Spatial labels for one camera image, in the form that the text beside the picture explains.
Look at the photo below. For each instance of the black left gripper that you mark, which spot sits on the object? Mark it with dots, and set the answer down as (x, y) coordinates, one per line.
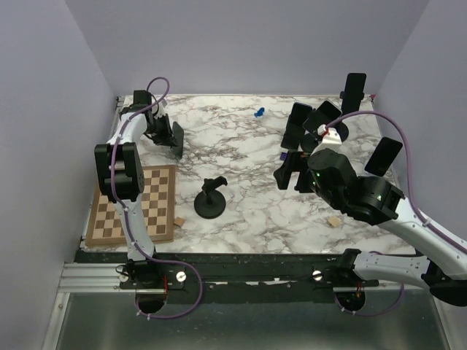
(166, 138)

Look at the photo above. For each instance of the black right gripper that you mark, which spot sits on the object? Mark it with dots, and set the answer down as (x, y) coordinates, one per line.
(293, 162)

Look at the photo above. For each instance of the teal smartphone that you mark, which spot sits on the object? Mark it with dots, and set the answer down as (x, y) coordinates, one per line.
(178, 140)

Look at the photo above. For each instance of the black smartphone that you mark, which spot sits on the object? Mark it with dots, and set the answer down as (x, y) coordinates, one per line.
(353, 94)
(383, 156)
(322, 115)

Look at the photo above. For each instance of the black round-base phone stand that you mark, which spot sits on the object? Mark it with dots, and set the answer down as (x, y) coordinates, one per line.
(210, 203)

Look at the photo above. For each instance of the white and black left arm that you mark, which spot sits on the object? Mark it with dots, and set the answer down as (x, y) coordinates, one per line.
(121, 179)

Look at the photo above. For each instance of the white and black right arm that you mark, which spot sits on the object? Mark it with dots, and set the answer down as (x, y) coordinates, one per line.
(439, 266)

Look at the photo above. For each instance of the black folding phone stand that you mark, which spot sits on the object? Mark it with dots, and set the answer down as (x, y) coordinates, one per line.
(291, 139)

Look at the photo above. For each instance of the blue-edged smartphone on folding stand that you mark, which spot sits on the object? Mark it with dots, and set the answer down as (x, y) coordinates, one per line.
(298, 116)

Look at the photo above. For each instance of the tall black round phone stand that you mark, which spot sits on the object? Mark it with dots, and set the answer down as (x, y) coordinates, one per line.
(342, 128)

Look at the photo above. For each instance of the black smartphone on silver stand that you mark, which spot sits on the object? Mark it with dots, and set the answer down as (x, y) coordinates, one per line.
(383, 156)

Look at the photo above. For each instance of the black smartphone on tall stand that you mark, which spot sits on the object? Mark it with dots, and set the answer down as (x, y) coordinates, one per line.
(353, 94)

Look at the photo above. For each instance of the small wooden block right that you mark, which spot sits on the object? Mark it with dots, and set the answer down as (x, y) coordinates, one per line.
(334, 221)

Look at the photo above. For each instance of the blue plastic piece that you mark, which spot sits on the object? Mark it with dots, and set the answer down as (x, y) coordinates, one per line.
(259, 112)

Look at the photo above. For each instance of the small wooden block near chessboard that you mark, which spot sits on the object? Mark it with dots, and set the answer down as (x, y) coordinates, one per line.
(179, 221)

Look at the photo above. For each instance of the wooden chessboard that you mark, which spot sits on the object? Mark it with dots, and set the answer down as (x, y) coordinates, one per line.
(158, 205)

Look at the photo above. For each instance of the black mounting rail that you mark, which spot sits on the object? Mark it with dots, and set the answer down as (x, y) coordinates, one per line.
(250, 267)

